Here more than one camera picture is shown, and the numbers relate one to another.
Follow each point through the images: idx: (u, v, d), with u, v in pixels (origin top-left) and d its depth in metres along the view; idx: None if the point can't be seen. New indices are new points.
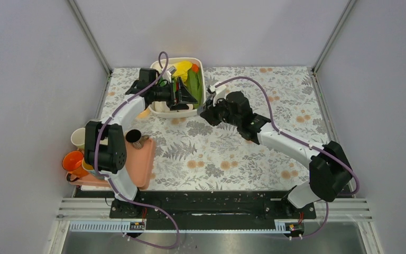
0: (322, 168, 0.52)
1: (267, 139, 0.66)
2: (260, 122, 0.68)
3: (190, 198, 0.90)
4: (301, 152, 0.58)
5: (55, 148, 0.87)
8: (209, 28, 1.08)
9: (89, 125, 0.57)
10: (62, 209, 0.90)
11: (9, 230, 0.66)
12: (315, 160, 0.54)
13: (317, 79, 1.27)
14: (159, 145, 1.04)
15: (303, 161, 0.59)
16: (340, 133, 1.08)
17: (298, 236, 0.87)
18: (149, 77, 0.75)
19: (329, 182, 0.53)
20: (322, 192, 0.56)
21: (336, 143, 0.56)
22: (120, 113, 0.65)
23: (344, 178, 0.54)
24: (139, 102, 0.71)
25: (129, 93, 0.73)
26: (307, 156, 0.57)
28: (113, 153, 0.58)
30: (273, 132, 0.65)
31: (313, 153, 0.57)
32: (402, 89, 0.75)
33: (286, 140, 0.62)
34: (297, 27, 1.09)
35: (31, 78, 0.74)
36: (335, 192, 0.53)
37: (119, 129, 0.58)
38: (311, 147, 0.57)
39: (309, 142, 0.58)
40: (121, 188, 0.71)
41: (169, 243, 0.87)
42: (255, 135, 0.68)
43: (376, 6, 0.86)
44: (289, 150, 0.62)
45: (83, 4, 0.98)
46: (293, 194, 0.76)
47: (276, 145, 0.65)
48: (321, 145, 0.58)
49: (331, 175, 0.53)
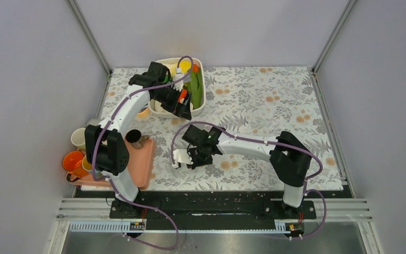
0: (282, 159, 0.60)
1: (228, 147, 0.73)
2: (215, 133, 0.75)
3: (190, 198, 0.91)
4: (260, 150, 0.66)
5: (55, 148, 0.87)
8: (208, 28, 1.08)
9: (89, 129, 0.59)
10: (62, 209, 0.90)
11: (9, 230, 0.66)
12: (274, 154, 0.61)
13: (317, 79, 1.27)
14: (159, 145, 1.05)
15: (265, 157, 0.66)
16: (340, 134, 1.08)
17: (298, 236, 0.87)
18: (160, 70, 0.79)
19: (292, 169, 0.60)
20: (293, 181, 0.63)
21: (286, 133, 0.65)
22: (120, 115, 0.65)
23: (305, 159, 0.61)
24: (142, 96, 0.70)
25: (135, 78, 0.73)
26: (266, 153, 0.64)
28: (113, 157, 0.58)
30: (231, 139, 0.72)
31: (270, 147, 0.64)
32: (402, 89, 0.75)
33: (243, 143, 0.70)
34: (297, 26, 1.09)
35: (31, 78, 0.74)
36: (302, 175, 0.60)
37: (118, 137, 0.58)
38: (267, 143, 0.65)
39: (264, 139, 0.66)
40: (121, 189, 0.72)
41: (169, 243, 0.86)
42: (215, 146, 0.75)
43: (376, 6, 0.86)
44: (250, 152, 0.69)
45: (83, 4, 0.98)
46: (286, 195, 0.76)
47: (238, 149, 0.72)
48: (275, 138, 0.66)
49: (291, 163, 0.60)
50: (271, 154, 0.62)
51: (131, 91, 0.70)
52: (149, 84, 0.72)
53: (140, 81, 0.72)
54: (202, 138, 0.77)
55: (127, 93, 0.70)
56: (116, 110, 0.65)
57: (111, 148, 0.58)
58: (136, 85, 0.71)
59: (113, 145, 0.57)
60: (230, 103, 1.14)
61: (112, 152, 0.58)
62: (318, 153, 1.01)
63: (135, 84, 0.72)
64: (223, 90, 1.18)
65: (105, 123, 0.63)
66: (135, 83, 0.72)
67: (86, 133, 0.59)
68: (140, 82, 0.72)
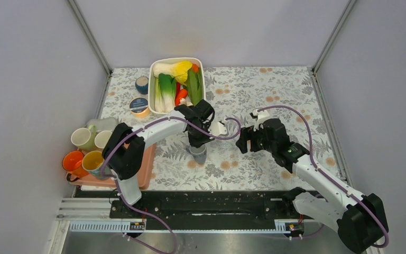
0: (358, 221, 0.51)
1: (302, 172, 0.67)
2: (298, 151, 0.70)
3: (190, 198, 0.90)
4: (337, 197, 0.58)
5: (55, 147, 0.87)
8: (209, 29, 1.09)
9: (120, 127, 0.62)
10: (62, 209, 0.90)
11: (9, 229, 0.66)
12: (351, 211, 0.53)
13: (317, 79, 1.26)
14: (159, 145, 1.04)
15: (337, 206, 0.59)
16: (339, 134, 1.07)
17: (297, 236, 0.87)
18: (206, 108, 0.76)
19: (360, 234, 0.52)
20: (348, 242, 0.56)
21: (376, 197, 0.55)
22: (153, 128, 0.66)
23: (378, 233, 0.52)
24: (180, 124, 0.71)
25: (178, 109, 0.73)
26: (343, 204, 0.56)
28: (122, 163, 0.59)
30: (311, 167, 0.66)
31: (351, 201, 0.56)
32: (401, 89, 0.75)
33: (321, 178, 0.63)
34: (297, 27, 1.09)
35: (31, 77, 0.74)
36: (366, 246, 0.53)
37: (139, 146, 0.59)
38: (349, 195, 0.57)
39: (348, 190, 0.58)
40: (124, 190, 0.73)
41: (169, 249, 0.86)
42: (291, 162, 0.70)
43: (375, 6, 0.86)
44: (325, 191, 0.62)
45: (83, 4, 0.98)
46: (304, 201, 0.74)
47: (312, 180, 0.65)
48: (360, 195, 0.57)
49: (363, 228, 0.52)
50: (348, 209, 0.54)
51: (174, 114, 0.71)
52: (190, 116, 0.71)
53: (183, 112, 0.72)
54: (277, 147, 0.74)
55: (170, 113, 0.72)
56: (153, 123, 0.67)
57: (129, 152, 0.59)
58: (179, 115, 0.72)
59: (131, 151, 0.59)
60: (230, 103, 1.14)
61: (126, 157, 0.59)
62: (319, 152, 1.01)
63: (179, 111, 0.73)
64: (223, 90, 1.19)
65: (137, 128, 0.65)
66: (178, 110, 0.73)
67: (117, 127, 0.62)
68: (183, 114, 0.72)
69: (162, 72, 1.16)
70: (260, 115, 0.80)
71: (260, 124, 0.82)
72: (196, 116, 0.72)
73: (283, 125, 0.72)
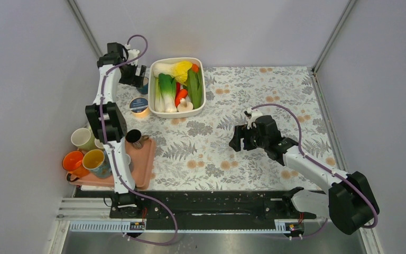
0: (342, 198, 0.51)
1: (292, 161, 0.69)
2: (288, 144, 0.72)
3: (190, 198, 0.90)
4: (323, 178, 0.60)
5: (55, 148, 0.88)
8: (209, 28, 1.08)
9: (88, 109, 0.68)
10: (62, 209, 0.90)
11: (9, 230, 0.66)
12: (336, 188, 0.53)
13: (317, 79, 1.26)
14: (159, 145, 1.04)
15: (324, 187, 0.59)
16: (340, 134, 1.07)
17: (298, 236, 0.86)
18: (117, 47, 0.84)
19: (348, 213, 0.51)
20: (341, 224, 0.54)
21: (360, 174, 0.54)
22: (108, 90, 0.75)
23: (367, 212, 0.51)
24: (116, 73, 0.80)
25: (101, 64, 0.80)
26: (328, 183, 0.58)
28: (118, 126, 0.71)
30: (299, 155, 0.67)
31: (335, 180, 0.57)
32: (400, 89, 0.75)
33: (308, 163, 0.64)
34: (297, 27, 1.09)
35: (31, 78, 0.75)
36: (356, 226, 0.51)
37: (115, 106, 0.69)
38: (334, 174, 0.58)
39: (332, 169, 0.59)
40: (122, 170, 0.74)
41: (165, 239, 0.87)
42: (281, 154, 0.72)
43: (375, 7, 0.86)
44: (312, 174, 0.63)
45: (83, 5, 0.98)
46: (301, 197, 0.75)
47: (302, 167, 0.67)
48: (345, 174, 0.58)
49: (351, 207, 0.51)
50: (333, 187, 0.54)
51: (105, 70, 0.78)
52: (117, 62, 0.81)
53: (108, 62, 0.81)
54: (269, 141, 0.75)
55: (101, 73, 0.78)
56: (103, 88, 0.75)
57: (113, 116, 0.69)
58: (107, 65, 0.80)
59: (115, 115, 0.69)
60: (230, 103, 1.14)
61: (116, 120, 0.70)
62: (318, 152, 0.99)
63: (105, 63, 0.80)
64: (223, 90, 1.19)
65: (98, 100, 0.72)
66: (104, 64, 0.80)
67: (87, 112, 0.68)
68: (109, 62, 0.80)
69: (161, 72, 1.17)
70: (254, 113, 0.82)
71: (253, 122, 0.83)
72: (120, 57, 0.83)
73: (274, 120, 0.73)
